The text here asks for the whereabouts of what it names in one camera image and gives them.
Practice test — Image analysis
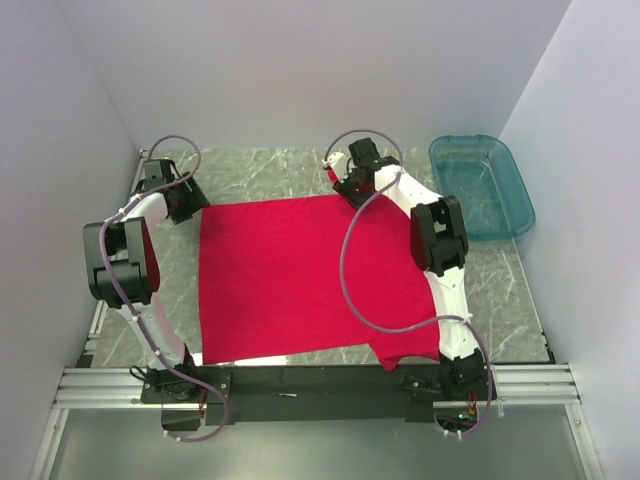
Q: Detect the red t shirt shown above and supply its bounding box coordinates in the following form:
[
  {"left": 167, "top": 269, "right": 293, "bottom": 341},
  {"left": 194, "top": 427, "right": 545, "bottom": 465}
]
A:
[{"left": 199, "top": 194, "right": 439, "bottom": 370}]

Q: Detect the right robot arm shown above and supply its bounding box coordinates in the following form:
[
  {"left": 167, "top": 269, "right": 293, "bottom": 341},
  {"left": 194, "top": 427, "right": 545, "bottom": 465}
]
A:
[{"left": 322, "top": 137, "right": 495, "bottom": 400}]

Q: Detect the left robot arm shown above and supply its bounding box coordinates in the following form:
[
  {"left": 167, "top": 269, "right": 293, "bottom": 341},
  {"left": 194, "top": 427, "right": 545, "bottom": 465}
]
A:
[{"left": 82, "top": 178, "right": 209, "bottom": 403}]

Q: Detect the teal plastic bin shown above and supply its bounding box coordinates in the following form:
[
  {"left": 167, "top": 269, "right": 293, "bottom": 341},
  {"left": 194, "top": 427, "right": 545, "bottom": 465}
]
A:
[{"left": 429, "top": 135, "right": 536, "bottom": 241}]

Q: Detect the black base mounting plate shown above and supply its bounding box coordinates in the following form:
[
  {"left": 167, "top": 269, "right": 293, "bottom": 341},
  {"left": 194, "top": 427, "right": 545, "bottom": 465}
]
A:
[{"left": 141, "top": 364, "right": 496, "bottom": 426}]

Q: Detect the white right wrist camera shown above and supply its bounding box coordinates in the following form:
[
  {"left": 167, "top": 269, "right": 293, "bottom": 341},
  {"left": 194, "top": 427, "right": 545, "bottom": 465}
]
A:
[{"left": 322, "top": 152, "right": 348, "bottom": 179}]

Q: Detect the aluminium frame rail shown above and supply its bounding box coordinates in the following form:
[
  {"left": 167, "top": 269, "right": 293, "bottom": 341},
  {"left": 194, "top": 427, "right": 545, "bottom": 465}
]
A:
[{"left": 52, "top": 364, "right": 581, "bottom": 409}]

